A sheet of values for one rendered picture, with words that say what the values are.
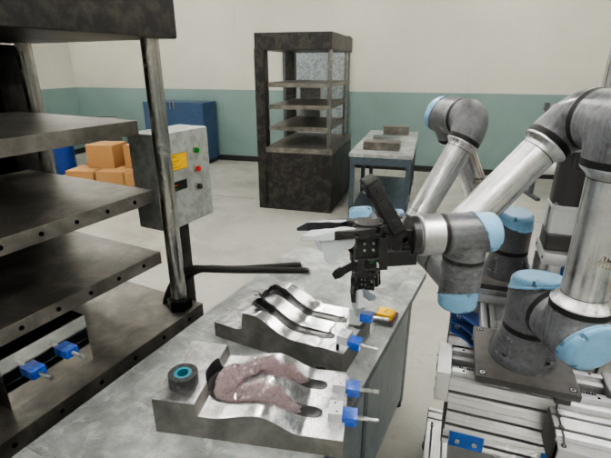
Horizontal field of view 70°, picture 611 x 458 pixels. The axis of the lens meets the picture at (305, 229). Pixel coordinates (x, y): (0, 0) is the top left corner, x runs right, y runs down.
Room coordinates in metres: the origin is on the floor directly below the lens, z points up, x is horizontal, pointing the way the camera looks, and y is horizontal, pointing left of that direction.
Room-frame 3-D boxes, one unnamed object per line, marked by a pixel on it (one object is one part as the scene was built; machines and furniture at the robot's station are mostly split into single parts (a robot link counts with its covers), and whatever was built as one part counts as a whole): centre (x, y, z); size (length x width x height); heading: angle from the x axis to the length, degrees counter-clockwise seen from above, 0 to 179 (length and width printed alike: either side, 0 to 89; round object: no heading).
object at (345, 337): (1.17, -0.17, 0.89); 0.13 x 0.05 x 0.05; 63
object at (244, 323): (1.34, 0.05, 0.87); 0.50 x 0.26 x 0.14; 63
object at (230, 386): (0.99, 0.13, 0.90); 0.26 x 0.18 x 0.08; 80
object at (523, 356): (0.91, -0.54, 1.09); 0.15 x 0.15 x 0.10
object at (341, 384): (1.00, -0.14, 0.85); 0.13 x 0.05 x 0.05; 80
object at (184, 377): (0.96, 0.33, 0.93); 0.08 x 0.08 x 0.04
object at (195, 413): (0.99, 0.13, 0.85); 0.50 x 0.26 x 0.11; 80
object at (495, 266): (1.38, -0.70, 1.09); 0.15 x 0.15 x 0.10
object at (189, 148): (1.85, 0.57, 0.73); 0.30 x 0.22 x 1.47; 153
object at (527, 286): (0.90, -0.54, 1.20); 0.13 x 0.12 x 0.14; 7
